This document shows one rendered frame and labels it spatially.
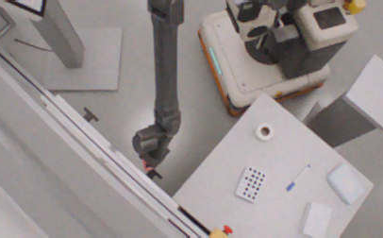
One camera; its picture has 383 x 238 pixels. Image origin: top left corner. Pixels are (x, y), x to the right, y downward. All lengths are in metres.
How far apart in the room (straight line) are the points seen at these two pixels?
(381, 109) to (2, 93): 1.61
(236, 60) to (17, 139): 1.93
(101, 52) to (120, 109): 0.41
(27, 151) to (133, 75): 2.17
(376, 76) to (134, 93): 1.43
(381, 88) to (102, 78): 1.63
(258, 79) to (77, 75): 1.15
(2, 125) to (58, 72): 2.25
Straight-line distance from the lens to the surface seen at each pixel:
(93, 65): 2.37
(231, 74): 2.03
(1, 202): 0.19
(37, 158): 0.17
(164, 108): 1.01
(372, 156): 2.50
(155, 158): 1.16
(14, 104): 0.17
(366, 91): 1.68
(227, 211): 1.39
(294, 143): 1.48
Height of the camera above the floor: 2.14
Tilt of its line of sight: 75 degrees down
